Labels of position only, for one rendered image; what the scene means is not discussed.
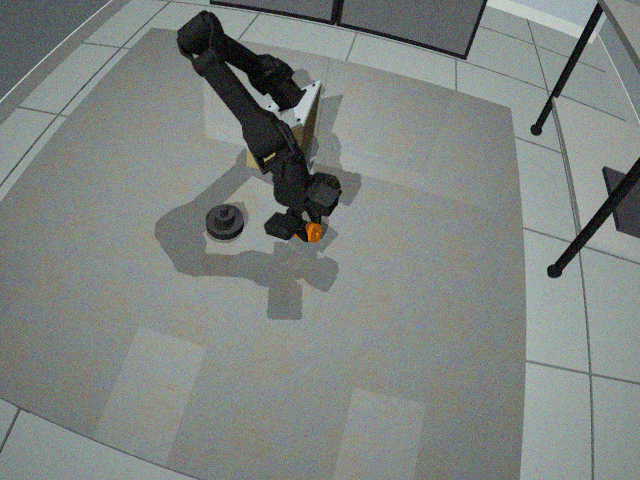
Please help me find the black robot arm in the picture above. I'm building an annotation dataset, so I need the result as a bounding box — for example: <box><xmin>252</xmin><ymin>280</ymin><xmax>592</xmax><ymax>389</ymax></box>
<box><xmin>176</xmin><ymin>10</ymin><xmax>342</xmax><ymax>217</ymax></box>

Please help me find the orange knob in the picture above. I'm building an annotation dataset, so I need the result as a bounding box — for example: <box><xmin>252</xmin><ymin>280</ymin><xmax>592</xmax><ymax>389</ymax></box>
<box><xmin>305</xmin><ymin>221</ymin><xmax>322</xmax><ymax>243</ymax></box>

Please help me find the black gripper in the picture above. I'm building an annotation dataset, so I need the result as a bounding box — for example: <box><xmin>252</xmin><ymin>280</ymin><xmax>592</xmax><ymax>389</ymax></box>
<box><xmin>263</xmin><ymin>172</ymin><xmax>336</xmax><ymax>242</ymax></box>

